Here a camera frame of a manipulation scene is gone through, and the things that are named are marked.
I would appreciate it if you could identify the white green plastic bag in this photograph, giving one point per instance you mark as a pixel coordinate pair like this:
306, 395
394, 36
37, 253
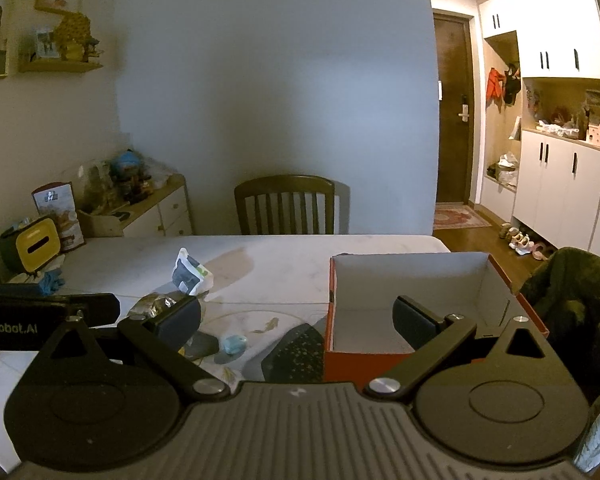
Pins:
187, 272

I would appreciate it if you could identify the patterned door rug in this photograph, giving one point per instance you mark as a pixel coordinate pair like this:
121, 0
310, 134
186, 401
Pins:
460, 217

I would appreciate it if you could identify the wooden chair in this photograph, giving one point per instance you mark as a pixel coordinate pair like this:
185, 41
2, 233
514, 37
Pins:
285, 205

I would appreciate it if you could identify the silver foil packet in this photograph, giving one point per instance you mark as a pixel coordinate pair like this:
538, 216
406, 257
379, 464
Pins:
152, 304

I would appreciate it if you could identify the blue glove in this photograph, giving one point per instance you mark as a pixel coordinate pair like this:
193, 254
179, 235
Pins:
50, 281

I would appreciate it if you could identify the dark hanging bag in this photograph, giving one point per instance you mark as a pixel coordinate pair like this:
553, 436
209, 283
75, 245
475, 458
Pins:
511, 87

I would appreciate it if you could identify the dark speckled packet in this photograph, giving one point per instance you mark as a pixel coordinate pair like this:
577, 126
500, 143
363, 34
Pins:
295, 355

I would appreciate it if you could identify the yellow honeycomb decoration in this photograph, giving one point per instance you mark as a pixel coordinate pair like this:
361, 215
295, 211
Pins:
75, 32

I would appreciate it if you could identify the white hallway cabinet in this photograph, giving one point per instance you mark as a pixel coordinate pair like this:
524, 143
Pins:
555, 25

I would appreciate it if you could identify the red cardboard box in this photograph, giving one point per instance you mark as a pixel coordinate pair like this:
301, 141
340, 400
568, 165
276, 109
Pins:
380, 285

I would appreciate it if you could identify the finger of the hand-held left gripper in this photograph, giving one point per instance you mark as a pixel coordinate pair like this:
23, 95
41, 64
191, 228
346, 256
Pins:
102, 309

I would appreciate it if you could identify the blue globe toy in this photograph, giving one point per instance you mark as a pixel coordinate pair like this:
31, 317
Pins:
126, 166

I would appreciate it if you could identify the yellow black tissue box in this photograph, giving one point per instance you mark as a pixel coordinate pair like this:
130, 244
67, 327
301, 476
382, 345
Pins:
30, 247

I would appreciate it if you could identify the small photo frame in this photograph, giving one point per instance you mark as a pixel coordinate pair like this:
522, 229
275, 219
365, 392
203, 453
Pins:
46, 44

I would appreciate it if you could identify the dark green jacket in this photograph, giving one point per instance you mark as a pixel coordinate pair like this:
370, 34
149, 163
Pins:
575, 305

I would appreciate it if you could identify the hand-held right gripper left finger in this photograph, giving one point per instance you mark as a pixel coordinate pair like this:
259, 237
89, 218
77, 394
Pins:
172, 321

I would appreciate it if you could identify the red hanging garment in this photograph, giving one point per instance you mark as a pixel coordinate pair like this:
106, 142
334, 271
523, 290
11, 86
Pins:
494, 87

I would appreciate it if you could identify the blue round pouch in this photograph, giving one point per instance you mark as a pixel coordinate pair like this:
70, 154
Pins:
232, 344

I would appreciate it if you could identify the small cardboard box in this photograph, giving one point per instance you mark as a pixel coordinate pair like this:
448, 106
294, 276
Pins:
100, 225

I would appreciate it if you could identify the clear plastic bag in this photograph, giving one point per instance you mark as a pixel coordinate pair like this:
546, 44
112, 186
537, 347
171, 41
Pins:
162, 171

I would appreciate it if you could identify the yellow wall shelf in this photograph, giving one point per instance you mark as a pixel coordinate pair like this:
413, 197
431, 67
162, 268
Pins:
60, 66

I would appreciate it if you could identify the row of shoes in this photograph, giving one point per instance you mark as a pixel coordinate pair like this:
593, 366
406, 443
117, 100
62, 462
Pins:
522, 242

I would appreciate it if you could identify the white wooden sideboard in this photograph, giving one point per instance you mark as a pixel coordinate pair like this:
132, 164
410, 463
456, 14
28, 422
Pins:
165, 212

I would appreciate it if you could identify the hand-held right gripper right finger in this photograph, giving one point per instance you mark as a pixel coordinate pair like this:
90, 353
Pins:
415, 322

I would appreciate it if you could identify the brown entrance door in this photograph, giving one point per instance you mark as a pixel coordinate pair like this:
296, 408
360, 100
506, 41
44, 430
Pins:
452, 150

